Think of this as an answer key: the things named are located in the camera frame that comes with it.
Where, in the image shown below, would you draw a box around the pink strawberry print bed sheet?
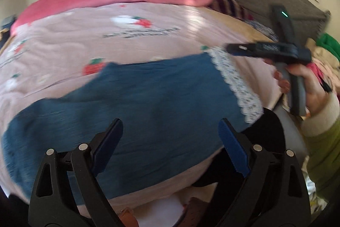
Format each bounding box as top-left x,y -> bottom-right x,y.
0,2 -> 282,217

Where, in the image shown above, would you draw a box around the striped pillow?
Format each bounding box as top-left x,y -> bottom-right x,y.
211,0 -> 255,21

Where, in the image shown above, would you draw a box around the blue denim pants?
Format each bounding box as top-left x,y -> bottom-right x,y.
1,46 -> 263,205

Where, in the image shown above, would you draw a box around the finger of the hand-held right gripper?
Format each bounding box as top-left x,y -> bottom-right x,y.
226,43 -> 257,57

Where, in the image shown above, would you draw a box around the beige bed sheet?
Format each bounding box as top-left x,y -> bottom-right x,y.
206,7 -> 277,43

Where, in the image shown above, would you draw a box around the pink garment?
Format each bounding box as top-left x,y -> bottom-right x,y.
311,59 -> 340,96

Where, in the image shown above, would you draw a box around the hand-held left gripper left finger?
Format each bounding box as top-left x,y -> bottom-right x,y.
28,118 -> 139,227

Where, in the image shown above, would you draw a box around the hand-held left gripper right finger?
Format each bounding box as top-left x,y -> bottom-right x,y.
204,118 -> 311,227

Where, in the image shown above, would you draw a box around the blue floral cloth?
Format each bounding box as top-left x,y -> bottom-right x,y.
246,18 -> 279,43

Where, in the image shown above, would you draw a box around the green garment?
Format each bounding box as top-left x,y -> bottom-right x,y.
317,33 -> 340,63

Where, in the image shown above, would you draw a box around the beige cloth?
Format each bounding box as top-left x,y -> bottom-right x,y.
305,38 -> 332,64

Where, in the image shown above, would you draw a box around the person's right hand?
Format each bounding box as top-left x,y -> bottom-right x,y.
275,64 -> 329,117

